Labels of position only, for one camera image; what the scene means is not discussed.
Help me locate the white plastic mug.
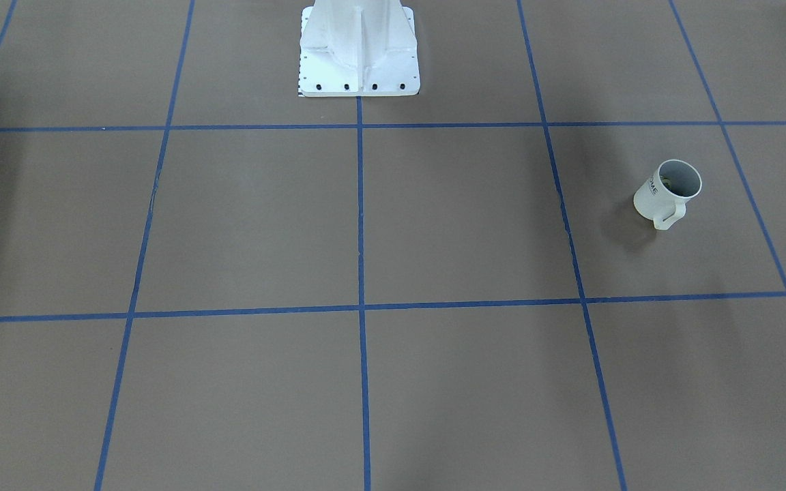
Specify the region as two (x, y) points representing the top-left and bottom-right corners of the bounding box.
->
(633, 159), (703, 232)

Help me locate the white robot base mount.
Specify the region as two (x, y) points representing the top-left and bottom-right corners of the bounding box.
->
(297, 1), (421, 98)

